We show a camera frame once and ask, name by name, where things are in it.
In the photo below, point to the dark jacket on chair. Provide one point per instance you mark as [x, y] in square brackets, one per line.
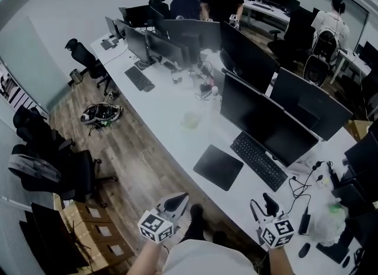
[186, 4]

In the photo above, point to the white framed office chair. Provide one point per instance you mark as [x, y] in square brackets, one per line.
[316, 71]

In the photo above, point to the black computer mouse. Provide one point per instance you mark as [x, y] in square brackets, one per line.
[304, 250]
[346, 262]

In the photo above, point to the clear plastic container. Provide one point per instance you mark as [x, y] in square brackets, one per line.
[191, 120]

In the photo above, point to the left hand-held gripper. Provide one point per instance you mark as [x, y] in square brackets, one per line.
[156, 226]

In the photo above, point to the grey backpack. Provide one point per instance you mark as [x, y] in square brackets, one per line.
[34, 170]

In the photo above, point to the stack of cardboard boxes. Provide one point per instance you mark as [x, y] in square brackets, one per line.
[100, 229]

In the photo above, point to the person's right forearm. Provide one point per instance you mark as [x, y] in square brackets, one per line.
[282, 262]

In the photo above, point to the black monitor panels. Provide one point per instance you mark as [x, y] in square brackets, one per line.
[51, 232]

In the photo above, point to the clear plastic bag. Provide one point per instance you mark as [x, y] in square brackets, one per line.
[329, 223]

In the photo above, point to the black mouse pad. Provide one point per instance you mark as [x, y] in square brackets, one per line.
[218, 167]

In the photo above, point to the large black monitor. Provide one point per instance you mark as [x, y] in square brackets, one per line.
[263, 120]

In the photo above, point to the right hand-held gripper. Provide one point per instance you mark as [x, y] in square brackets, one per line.
[277, 232]

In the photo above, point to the white background desk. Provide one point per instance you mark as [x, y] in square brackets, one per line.
[351, 61]
[265, 12]

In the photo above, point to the black keyboard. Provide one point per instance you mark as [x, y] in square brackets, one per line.
[263, 6]
[258, 161]
[137, 77]

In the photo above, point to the person's white shirt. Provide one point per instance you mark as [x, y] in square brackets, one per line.
[206, 259]

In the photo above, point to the black power adapter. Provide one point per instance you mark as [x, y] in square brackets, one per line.
[304, 223]

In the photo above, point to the small white bottle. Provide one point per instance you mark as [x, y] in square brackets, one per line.
[214, 91]

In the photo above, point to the black earphones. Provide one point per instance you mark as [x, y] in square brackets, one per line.
[318, 168]

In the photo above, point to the black monitor stand base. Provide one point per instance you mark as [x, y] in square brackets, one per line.
[333, 251]

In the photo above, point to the person's left forearm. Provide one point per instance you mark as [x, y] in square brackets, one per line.
[144, 259]

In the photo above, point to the metal trash can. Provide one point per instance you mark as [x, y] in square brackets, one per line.
[76, 76]

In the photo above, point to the person's dark legs and shoes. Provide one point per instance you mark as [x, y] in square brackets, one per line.
[196, 223]

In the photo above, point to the brown cardboard box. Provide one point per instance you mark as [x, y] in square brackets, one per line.
[358, 129]

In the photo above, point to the black office chair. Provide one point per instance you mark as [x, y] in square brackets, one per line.
[76, 173]
[158, 4]
[87, 61]
[38, 129]
[292, 40]

